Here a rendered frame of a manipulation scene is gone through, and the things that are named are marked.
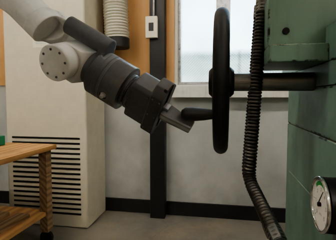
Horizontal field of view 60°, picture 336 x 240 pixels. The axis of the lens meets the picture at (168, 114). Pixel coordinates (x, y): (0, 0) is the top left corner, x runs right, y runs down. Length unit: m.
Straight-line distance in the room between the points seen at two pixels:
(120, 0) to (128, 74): 1.39
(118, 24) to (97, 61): 1.30
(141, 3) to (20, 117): 1.03
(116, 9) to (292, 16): 1.40
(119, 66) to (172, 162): 1.46
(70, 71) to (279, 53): 0.36
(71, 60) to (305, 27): 0.41
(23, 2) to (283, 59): 0.47
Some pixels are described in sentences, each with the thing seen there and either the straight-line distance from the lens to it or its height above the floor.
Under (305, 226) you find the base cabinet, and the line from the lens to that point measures 0.70.
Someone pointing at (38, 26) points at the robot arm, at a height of 0.91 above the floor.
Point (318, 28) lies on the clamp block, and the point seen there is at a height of 0.90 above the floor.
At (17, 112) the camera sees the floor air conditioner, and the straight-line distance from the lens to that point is 1.97.
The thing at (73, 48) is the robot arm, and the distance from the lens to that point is 0.55.
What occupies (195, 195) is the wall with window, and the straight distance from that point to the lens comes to 1.98.
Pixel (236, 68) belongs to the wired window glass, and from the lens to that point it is 1.95.
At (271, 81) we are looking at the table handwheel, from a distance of 0.60.
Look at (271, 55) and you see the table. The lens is 0.54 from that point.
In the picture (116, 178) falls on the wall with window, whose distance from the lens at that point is 2.06.
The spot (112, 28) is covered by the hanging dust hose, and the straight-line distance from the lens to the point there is 1.84.
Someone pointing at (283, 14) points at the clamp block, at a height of 0.92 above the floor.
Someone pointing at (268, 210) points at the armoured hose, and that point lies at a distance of 0.53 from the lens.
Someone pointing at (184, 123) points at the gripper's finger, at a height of 0.73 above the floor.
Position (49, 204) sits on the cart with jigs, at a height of 0.21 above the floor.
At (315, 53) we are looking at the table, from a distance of 0.55.
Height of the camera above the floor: 0.78
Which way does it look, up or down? 3 degrees down
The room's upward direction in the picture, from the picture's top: straight up
